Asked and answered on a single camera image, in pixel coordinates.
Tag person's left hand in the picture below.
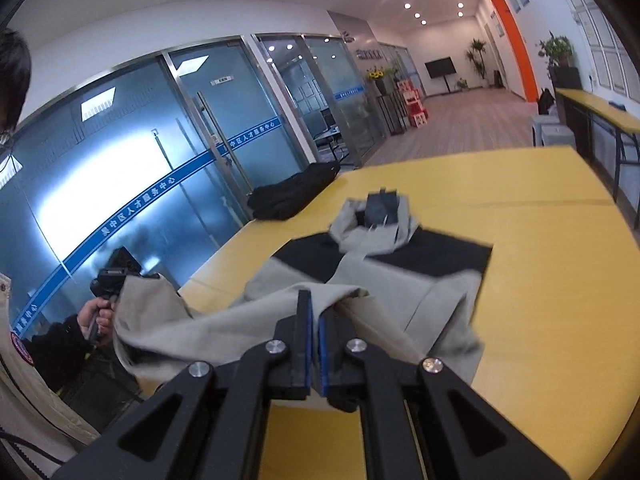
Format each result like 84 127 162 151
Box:
77 297 115 344

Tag potted plant on table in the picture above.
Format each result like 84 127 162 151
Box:
537 32 582 90

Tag tall potted plant far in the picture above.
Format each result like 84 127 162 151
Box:
465 39 488 84

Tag grey stool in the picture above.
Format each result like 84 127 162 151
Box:
532 115 576 150

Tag yellow side table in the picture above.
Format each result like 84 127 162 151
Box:
555 88 639 202

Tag red white stacked boxes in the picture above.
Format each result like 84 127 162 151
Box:
396 79 428 128

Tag person's head black hair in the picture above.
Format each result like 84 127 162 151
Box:
0 28 32 133

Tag black garment on table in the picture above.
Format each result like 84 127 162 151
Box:
247 162 341 221

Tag beige coat of person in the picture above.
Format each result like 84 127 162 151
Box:
1 276 100 462

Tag grey and black jacket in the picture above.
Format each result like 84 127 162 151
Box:
114 191 491 382

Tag person's left forearm black sleeve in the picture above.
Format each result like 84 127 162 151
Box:
22 316 92 392

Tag black wall television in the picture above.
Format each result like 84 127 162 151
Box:
425 56 457 93

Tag glass door with handle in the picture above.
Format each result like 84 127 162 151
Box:
168 39 308 195

